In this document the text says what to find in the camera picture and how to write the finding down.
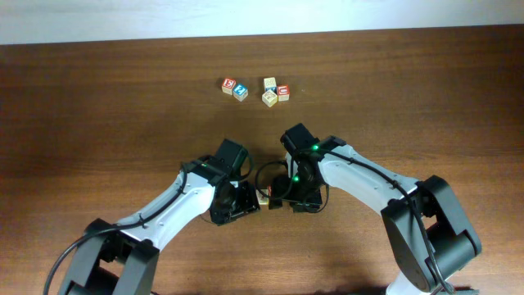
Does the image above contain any cream block with blue side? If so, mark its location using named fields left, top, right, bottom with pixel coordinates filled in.
left=255, top=189, right=269, bottom=206

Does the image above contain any blue number 2 block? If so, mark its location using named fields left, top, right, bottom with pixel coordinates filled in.
left=233, top=84, right=249, bottom=102

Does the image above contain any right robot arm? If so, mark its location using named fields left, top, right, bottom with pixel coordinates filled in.
left=270, top=124, right=482, bottom=294

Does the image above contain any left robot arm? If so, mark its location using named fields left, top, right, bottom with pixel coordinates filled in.
left=59, top=139, right=260, bottom=294

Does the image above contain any cream picture block middle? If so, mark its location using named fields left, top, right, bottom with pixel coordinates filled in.
left=261, top=89, right=278, bottom=107

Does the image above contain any cream picture block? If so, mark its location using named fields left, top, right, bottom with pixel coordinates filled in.
left=261, top=89, right=278, bottom=107
left=263, top=77, right=277, bottom=93

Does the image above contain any red letter U block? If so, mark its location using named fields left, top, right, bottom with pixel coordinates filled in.
left=277, top=84, right=290, bottom=102

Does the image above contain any red number 3 block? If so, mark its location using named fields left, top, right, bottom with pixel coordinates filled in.
left=221, top=78, right=237, bottom=95

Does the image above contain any cream picture block top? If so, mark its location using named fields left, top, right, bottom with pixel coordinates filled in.
left=263, top=77, right=277, bottom=93

